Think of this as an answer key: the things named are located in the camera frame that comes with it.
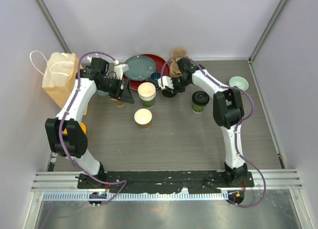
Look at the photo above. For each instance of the blue-grey ceramic plate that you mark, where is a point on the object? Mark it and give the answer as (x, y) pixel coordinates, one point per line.
(140, 67)

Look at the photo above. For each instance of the white slotted cable duct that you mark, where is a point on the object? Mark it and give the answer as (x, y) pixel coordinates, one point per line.
(92, 196)

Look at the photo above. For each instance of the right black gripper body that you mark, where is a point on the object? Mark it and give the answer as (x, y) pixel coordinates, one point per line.
(179, 84)

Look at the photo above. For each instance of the single brown paper cup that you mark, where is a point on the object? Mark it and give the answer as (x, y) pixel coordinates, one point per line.
(143, 117)

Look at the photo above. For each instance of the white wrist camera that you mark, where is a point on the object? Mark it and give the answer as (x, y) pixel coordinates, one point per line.
(120, 69)
(165, 83)

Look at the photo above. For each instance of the orange round dish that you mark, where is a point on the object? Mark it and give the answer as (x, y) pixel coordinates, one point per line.
(83, 127)

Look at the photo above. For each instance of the red round tray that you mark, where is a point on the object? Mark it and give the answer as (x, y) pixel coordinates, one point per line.
(159, 63)

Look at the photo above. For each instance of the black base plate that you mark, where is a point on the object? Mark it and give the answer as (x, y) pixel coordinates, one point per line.
(168, 182)

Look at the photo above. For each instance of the brown paper bag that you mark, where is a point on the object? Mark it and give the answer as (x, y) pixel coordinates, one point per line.
(59, 77)

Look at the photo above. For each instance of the brown paper cup stack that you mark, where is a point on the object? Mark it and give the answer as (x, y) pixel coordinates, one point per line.
(118, 103)

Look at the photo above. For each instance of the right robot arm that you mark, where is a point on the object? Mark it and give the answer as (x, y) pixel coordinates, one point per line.
(228, 112)

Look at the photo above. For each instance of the black cup lid stack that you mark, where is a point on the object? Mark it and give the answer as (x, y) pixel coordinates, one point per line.
(169, 93)

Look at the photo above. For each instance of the cardboard cup carrier stack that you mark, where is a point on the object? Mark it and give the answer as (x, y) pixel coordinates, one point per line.
(174, 69)

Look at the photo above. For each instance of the aluminium frame rail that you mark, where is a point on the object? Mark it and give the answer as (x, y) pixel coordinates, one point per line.
(275, 179)

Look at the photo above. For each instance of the light blue cylinder holder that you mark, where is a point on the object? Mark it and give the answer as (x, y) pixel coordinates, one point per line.
(101, 93)

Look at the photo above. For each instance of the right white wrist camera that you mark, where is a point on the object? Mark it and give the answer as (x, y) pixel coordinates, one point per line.
(165, 83)

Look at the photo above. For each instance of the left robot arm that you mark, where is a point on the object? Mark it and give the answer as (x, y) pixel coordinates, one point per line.
(74, 145)

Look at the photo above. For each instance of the small dark blue bowl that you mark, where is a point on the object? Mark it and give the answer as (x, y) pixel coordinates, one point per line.
(155, 77)

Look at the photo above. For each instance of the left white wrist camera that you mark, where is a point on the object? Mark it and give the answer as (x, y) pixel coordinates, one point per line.
(120, 69)

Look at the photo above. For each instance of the green paper cup stack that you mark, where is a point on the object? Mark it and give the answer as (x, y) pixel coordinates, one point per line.
(147, 93)

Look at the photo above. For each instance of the pale green ceramic bowl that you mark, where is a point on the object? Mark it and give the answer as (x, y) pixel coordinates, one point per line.
(239, 82)

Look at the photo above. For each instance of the single green paper cup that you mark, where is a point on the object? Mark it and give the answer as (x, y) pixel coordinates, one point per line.
(198, 108)

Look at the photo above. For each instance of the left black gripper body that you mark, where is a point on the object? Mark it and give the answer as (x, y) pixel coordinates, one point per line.
(112, 86)

